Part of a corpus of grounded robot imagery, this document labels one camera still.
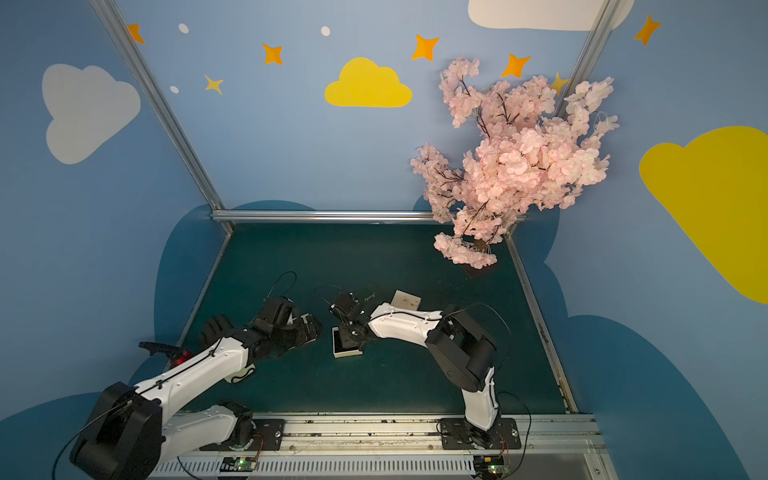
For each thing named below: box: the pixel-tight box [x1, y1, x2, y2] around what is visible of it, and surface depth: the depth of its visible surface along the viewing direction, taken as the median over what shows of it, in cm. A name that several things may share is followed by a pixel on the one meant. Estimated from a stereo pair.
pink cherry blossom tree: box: [410, 59, 619, 269], surface depth 73 cm
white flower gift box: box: [390, 289, 422, 311], surface depth 100 cm
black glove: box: [198, 314, 247, 348], surface depth 92 cm
